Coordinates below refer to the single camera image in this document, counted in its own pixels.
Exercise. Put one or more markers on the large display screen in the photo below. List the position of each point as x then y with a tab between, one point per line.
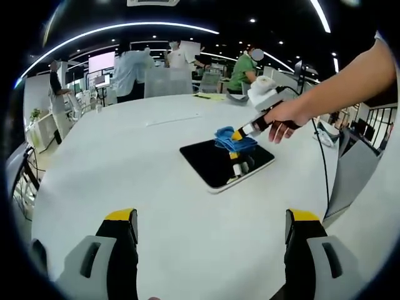
101	61

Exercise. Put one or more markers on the black tablet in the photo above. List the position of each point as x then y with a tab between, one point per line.
206	162

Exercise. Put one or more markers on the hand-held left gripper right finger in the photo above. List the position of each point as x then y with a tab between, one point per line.
300	265

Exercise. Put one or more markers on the person's right hand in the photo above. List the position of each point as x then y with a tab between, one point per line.
287	115

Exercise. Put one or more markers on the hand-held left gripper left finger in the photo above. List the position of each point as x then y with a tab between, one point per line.
115	265

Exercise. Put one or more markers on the white mesh office chair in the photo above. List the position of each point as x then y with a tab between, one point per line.
209	82

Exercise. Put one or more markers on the grey frosted partition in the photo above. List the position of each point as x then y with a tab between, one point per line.
168	82

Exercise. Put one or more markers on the yellow paper sheet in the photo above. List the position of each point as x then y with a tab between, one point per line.
212	97

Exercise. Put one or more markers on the blue cleaning cloth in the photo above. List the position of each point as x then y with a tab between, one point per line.
232	139

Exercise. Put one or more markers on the white low cabinet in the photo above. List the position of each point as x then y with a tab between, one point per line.
43	131

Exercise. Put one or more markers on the curved ceiling light strip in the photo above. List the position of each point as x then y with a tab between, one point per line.
109	29

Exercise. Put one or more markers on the black rounded object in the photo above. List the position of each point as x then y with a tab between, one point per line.
40	256

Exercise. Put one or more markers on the small clear cup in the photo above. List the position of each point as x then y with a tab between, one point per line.
99	109

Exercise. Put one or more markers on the ceiling air vent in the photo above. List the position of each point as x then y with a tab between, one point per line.
153	2

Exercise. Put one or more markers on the grey curved visor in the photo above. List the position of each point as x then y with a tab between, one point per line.
237	101

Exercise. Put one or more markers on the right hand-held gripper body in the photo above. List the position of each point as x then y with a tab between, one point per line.
268	97

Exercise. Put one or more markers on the green potted plant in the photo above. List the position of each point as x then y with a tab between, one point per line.
36	114

